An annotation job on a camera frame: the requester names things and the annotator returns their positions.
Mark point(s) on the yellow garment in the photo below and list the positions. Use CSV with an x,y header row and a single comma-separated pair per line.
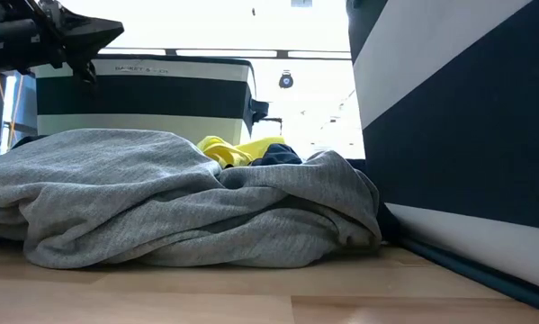
x,y
233,150

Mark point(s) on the navy white striped fabric basket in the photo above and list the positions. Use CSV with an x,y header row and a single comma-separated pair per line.
x,y
467,135

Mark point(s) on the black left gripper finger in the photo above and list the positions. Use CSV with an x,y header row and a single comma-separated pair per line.
x,y
87,72
93,36

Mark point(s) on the striped basket with printed label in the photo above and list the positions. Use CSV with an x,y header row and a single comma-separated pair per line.
x,y
161,96

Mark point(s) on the dark navy garment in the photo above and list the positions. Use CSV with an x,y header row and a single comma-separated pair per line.
x,y
278,155

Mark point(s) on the heather grey sweatshirt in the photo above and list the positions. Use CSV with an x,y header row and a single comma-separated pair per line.
x,y
116,193

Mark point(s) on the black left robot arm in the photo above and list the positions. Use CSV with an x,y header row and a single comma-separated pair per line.
x,y
8,40

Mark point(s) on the round black blue device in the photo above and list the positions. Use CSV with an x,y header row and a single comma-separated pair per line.
x,y
286,81

